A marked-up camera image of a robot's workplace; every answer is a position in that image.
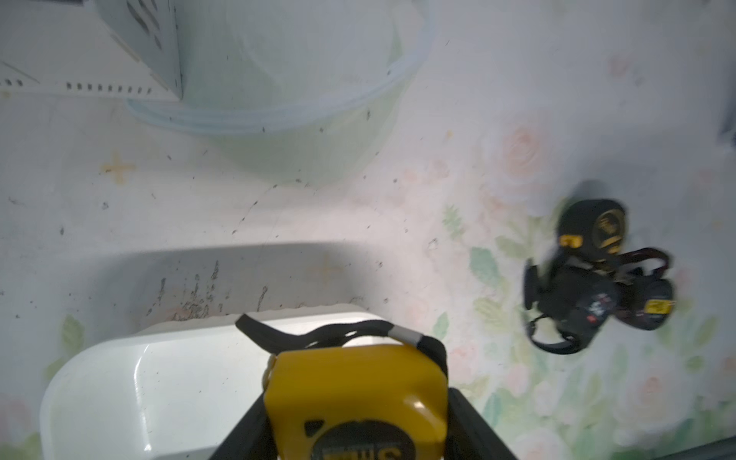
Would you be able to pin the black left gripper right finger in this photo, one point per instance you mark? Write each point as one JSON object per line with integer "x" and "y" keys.
{"x": 469, "y": 436}

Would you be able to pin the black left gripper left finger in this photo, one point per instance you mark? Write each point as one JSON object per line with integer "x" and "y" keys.
{"x": 251, "y": 439}

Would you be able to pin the black 5M tape measure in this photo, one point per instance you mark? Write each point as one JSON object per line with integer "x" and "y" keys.
{"x": 577, "y": 300}

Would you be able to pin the small black yellow tape measure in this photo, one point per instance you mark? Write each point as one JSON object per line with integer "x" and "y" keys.
{"x": 647, "y": 297}

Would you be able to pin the black 3m tape measure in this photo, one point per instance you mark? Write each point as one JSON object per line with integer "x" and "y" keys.
{"x": 593, "y": 229}

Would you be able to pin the white plastic storage box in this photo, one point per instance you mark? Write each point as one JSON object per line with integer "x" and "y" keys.
{"x": 173, "y": 391}

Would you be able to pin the cream desktop file organizer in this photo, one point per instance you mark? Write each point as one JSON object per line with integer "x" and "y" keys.
{"x": 123, "y": 49}

